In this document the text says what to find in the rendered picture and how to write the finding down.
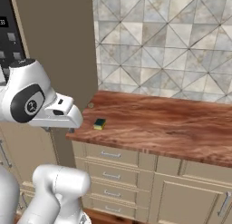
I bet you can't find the silver drawer handle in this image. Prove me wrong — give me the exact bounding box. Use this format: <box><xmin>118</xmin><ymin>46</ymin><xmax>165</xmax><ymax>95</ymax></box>
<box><xmin>104</xmin><ymin>205</ymin><xmax>122</xmax><ymax>214</ymax></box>
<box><xmin>101</xmin><ymin>171</ymin><xmax>121</xmax><ymax>180</ymax></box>
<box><xmin>100</xmin><ymin>151</ymin><xmax>122</xmax><ymax>160</ymax></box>
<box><xmin>103</xmin><ymin>190</ymin><xmax>122</xmax><ymax>199</ymax></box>

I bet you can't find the narrow beige drawer front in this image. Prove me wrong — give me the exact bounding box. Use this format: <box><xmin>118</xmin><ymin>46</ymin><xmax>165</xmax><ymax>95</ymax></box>
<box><xmin>156</xmin><ymin>155</ymin><xmax>183</xmax><ymax>176</ymax></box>

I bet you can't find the silver long door handle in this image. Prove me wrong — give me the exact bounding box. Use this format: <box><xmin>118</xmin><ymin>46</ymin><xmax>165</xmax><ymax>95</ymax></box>
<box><xmin>0</xmin><ymin>139</ymin><xmax>13</xmax><ymax>169</ymax></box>

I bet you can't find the black microwave oven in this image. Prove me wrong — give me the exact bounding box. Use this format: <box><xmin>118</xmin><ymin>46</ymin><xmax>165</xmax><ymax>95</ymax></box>
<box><xmin>0</xmin><ymin>0</ymin><xmax>27</xmax><ymax>87</ymax></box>

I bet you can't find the beige tall cabinet door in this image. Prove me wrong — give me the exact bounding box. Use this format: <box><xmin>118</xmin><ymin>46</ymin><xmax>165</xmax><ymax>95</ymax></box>
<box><xmin>0</xmin><ymin>123</ymin><xmax>59</xmax><ymax>190</ymax></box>

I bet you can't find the yellow and green sponge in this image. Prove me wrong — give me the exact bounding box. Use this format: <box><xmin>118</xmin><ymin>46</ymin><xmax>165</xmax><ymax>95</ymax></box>
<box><xmin>92</xmin><ymin>118</ymin><xmax>107</xmax><ymax>131</ymax></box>

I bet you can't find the wide beige drawer front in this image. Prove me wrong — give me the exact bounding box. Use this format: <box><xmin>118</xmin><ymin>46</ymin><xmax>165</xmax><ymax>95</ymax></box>
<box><xmin>180</xmin><ymin>160</ymin><xmax>232</xmax><ymax>184</ymax></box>

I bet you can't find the silver short door handle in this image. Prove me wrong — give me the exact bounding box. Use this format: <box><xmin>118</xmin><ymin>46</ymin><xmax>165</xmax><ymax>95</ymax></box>
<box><xmin>17</xmin><ymin>190</ymin><xmax>27</xmax><ymax>211</ymax></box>

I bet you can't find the beige cupboard door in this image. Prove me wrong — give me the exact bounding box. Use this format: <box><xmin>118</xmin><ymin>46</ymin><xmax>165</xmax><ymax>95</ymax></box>
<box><xmin>149</xmin><ymin>171</ymin><xmax>232</xmax><ymax>224</ymax></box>

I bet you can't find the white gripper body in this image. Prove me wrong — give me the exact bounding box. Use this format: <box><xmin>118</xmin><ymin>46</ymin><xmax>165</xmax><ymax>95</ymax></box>
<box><xmin>29</xmin><ymin>104</ymin><xmax>84</xmax><ymax>130</ymax></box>

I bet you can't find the silver cupboard door handle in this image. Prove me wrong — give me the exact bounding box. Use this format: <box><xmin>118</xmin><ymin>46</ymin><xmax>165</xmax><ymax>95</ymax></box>
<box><xmin>217</xmin><ymin>190</ymin><xmax>232</xmax><ymax>219</ymax></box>

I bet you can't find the beige tall cabinet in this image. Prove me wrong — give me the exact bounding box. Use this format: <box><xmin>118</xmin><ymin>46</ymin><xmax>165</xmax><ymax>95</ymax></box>
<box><xmin>11</xmin><ymin>0</ymin><xmax>100</xmax><ymax>170</ymax></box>

